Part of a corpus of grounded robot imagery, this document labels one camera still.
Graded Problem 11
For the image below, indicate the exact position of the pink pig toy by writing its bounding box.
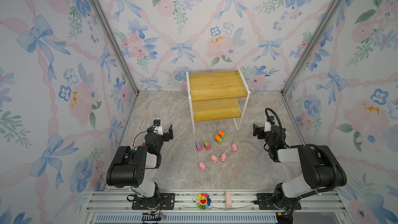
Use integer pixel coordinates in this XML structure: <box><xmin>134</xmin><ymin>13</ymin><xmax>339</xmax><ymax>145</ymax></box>
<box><xmin>210</xmin><ymin>155</ymin><xmax>219</xmax><ymax>163</ymax></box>
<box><xmin>199</xmin><ymin>162</ymin><xmax>207</xmax><ymax>171</ymax></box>
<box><xmin>231</xmin><ymin>143</ymin><xmax>238</xmax><ymax>152</ymax></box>
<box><xmin>220</xmin><ymin>153</ymin><xmax>227</xmax><ymax>162</ymax></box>

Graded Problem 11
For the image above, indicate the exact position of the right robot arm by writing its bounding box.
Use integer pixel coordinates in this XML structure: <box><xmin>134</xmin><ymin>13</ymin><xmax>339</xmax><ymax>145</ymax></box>
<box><xmin>253</xmin><ymin>124</ymin><xmax>347</xmax><ymax>210</ymax></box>

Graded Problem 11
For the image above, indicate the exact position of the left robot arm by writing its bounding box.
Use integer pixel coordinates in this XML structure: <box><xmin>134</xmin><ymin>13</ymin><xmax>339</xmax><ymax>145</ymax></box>
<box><xmin>106</xmin><ymin>119</ymin><xmax>174</xmax><ymax>200</ymax></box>

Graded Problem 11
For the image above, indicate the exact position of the green truck orange top far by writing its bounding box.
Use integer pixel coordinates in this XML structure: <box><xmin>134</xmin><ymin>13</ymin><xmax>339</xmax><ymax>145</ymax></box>
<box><xmin>218</xmin><ymin>131</ymin><xmax>226</xmax><ymax>138</ymax></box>

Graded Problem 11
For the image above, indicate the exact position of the green truck orange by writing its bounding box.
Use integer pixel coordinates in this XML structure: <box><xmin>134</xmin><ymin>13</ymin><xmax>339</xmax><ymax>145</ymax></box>
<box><xmin>215</xmin><ymin>135</ymin><xmax>223</xmax><ymax>144</ymax></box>
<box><xmin>218</xmin><ymin>131</ymin><xmax>226</xmax><ymax>138</ymax></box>

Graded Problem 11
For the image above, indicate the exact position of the green truck orange top near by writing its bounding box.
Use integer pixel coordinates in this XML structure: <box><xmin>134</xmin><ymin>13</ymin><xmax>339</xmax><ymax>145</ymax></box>
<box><xmin>215</xmin><ymin>135</ymin><xmax>223</xmax><ymax>144</ymax></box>

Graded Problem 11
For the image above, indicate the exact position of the pink truck green top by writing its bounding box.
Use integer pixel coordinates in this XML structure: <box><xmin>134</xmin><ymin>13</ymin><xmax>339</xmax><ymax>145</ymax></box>
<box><xmin>204</xmin><ymin>141</ymin><xmax>211</xmax><ymax>151</ymax></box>

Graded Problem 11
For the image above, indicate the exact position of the pink eraser block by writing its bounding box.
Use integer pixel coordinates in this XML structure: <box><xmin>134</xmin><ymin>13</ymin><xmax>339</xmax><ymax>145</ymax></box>
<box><xmin>225</xmin><ymin>191</ymin><xmax>232</xmax><ymax>208</ymax></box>

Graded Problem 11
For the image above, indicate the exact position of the colourful smiling flower plush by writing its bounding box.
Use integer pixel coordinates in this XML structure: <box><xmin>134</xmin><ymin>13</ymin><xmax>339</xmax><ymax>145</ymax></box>
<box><xmin>195</xmin><ymin>193</ymin><xmax>211</xmax><ymax>210</ymax></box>

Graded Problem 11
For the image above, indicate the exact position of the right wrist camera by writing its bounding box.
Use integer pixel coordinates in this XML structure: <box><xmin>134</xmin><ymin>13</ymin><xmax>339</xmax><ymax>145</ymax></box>
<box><xmin>264</xmin><ymin>115</ymin><xmax>275</xmax><ymax>132</ymax></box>

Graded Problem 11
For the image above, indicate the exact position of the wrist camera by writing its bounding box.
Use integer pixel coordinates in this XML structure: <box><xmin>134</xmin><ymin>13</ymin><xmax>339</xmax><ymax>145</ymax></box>
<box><xmin>153</xmin><ymin>119</ymin><xmax>163</xmax><ymax>136</ymax></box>
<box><xmin>264</xmin><ymin>115</ymin><xmax>275</xmax><ymax>132</ymax></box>

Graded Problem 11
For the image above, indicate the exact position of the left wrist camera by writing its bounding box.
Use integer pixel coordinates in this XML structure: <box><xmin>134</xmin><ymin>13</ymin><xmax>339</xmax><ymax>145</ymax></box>
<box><xmin>153</xmin><ymin>119</ymin><xmax>163</xmax><ymax>136</ymax></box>

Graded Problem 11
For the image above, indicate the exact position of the wooden two-tier shelf white frame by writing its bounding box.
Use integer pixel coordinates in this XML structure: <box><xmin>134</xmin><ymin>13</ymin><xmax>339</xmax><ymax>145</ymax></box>
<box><xmin>186</xmin><ymin>67</ymin><xmax>251</xmax><ymax>135</ymax></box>

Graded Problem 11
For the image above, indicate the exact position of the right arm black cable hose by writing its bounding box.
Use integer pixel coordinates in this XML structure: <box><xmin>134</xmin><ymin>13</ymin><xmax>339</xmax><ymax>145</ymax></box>
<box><xmin>264</xmin><ymin>107</ymin><xmax>340</xmax><ymax>190</ymax></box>

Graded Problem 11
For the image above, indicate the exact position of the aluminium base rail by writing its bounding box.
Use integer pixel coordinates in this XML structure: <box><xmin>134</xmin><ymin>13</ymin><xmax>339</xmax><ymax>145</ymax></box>
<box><xmin>81</xmin><ymin>187</ymin><xmax>352</xmax><ymax>224</ymax></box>

